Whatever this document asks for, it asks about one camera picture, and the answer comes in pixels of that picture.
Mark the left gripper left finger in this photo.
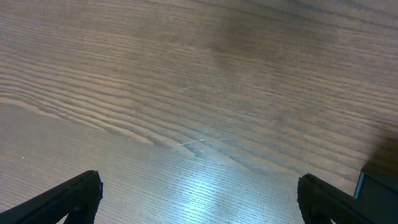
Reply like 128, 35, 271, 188
1, 170, 103, 224

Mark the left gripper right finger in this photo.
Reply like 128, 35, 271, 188
297, 174, 373, 224

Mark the dark green box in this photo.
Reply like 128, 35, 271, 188
354, 166, 397, 224

